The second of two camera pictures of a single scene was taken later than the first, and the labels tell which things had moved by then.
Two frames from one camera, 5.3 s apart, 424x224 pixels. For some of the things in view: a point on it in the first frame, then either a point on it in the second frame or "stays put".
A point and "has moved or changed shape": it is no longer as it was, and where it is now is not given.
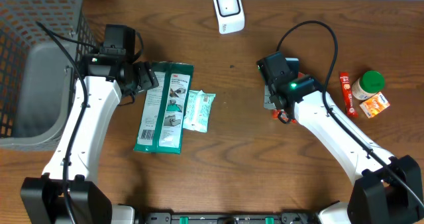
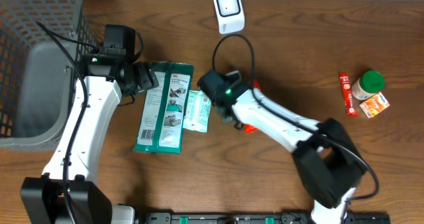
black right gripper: [271, 91] → [224, 117]
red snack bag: [352, 112] stays put
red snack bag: [283, 115] has moved or changed shape
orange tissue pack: [374, 106] stays put
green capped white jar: [370, 83] stays put
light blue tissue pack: [198, 110] stays put
